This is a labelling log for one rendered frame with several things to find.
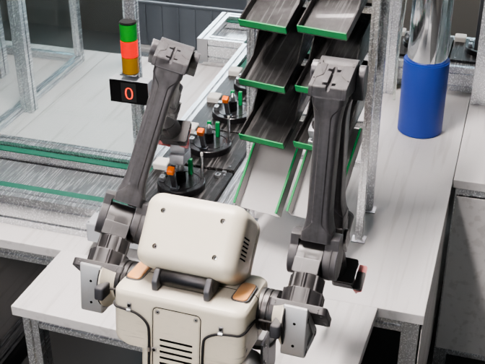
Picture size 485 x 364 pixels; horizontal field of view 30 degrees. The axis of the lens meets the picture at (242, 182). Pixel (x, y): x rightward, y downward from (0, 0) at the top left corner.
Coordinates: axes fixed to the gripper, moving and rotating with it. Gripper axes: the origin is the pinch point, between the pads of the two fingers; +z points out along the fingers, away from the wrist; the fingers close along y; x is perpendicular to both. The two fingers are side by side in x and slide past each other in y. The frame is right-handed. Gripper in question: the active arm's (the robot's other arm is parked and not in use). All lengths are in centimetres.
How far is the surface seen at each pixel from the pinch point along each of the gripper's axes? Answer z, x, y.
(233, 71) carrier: 58, -59, 9
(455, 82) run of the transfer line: 88, -79, -69
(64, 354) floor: 100, 46, 64
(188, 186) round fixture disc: 7.9, 9.3, -2.8
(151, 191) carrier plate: 7.9, 11.9, 7.9
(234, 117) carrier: 36.0, -28.9, -2.6
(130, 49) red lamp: -13.4, -22.2, 16.4
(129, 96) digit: -2.0, -13.1, 18.3
